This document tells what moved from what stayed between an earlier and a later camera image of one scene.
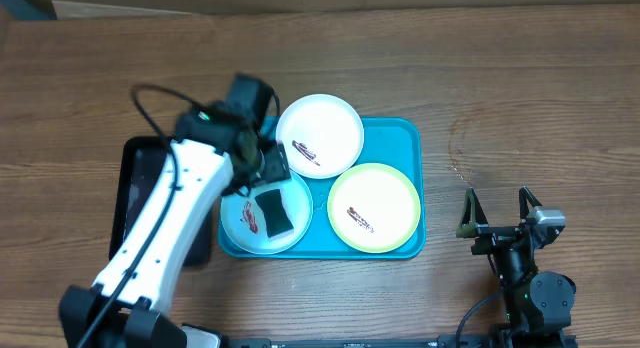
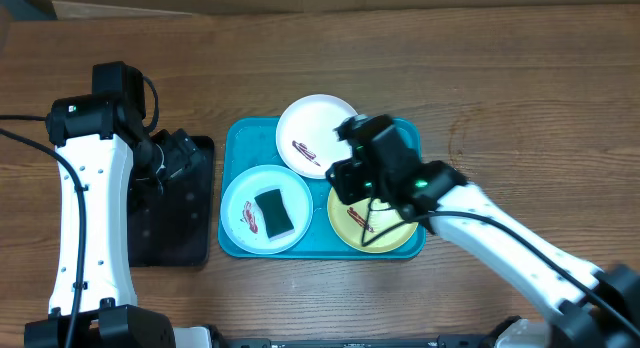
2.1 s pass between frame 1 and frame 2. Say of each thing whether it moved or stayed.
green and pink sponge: stayed
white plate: stayed
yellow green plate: stayed
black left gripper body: moved
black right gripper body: moved
